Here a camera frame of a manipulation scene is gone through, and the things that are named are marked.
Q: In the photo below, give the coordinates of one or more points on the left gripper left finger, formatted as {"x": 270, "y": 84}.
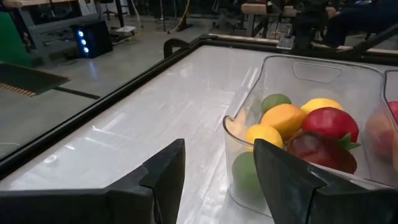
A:
{"x": 124, "y": 205}

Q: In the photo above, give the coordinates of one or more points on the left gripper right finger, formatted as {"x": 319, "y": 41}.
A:
{"x": 295, "y": 199}

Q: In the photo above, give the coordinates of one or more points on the dark red chili pepper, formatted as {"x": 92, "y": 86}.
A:
{"x": 320, "y": 152}

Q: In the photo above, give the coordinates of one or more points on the green avocado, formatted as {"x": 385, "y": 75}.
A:
{"x": 245, "y": 174}

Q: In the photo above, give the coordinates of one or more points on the orange fruit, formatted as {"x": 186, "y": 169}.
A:
{"x": 281, "y": 119}

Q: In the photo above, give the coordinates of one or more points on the red apple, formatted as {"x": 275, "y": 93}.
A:
{"x": 329, "y": 123}

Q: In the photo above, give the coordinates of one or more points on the yellow lemon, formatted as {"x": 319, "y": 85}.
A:
{"x": 262, "y": 135}
{"x": 320, "y": 104}

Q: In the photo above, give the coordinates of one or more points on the green lime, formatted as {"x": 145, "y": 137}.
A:
{"x": 275, "y": 101}

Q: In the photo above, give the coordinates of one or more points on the orange bell pepper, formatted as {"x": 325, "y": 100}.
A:
{"x": 381, "y": 133}

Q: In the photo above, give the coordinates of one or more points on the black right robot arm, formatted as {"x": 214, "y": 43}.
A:
{"x": 306, "y": 28}

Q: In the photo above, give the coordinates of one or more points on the black floor mat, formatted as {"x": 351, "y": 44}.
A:
{"x": 31, "y": 77}

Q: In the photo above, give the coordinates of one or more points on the black computer tower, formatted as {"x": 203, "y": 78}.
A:
{"x": 96, "y": 37}

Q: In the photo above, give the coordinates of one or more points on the seated person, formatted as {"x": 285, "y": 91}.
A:
{"x": 357, "y": 20}

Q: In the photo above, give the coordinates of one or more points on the wooden top table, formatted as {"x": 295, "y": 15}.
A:
{"x": 264, "y": 8}

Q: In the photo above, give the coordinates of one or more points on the grey workbench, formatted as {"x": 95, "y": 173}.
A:
{"x": 46, "y": 26}

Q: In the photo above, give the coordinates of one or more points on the green panel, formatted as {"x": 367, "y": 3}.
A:
{"x": 12, "y": 40}

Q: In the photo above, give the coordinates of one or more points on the black table edge frame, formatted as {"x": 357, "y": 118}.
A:
{"x": 93, "y": 109}

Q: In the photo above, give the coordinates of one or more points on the black diagonal frame strut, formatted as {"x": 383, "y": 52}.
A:
{"x": 376, "y": 39}

